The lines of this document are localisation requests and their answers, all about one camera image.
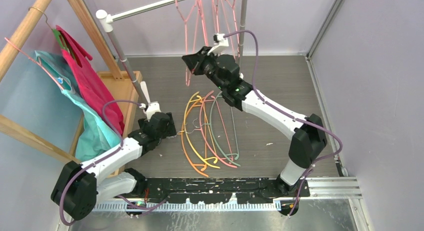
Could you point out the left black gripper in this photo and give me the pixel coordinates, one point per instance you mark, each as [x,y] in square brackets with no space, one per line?
[169,130]

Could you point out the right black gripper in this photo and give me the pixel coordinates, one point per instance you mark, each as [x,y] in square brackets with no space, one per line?
[195,61]

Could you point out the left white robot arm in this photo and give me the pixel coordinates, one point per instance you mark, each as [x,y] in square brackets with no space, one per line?
[80,186]

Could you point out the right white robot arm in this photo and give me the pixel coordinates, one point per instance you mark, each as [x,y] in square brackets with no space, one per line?
[306,135]

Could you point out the yellow plastic hanger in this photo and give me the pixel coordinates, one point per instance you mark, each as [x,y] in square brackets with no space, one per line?
[210,158]

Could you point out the orange plastic hanger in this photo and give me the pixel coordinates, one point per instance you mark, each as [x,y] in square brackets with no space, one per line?
[201,167]

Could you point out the wooden clothes rack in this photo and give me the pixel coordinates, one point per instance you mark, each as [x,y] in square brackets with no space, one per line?
[28,97]

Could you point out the teal t-shirt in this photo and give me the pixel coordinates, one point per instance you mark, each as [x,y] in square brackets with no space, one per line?
[96,137]

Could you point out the red t-shirt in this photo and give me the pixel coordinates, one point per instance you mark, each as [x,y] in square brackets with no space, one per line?
[91,87]

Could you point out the silver metal clothes rack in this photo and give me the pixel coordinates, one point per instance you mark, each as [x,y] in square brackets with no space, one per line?
[151,34]

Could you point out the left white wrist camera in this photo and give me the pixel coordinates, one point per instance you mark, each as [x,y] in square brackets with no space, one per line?
[151,109]

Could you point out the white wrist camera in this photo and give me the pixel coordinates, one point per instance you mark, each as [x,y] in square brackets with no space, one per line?
[151,109]
[220,44]

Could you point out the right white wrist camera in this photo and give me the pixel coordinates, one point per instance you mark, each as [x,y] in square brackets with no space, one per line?
[220,44]

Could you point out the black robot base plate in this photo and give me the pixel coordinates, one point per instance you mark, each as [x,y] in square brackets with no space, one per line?
[219,191]

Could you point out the pink wire hanger with shirt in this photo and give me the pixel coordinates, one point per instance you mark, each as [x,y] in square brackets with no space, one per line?
[36,62]

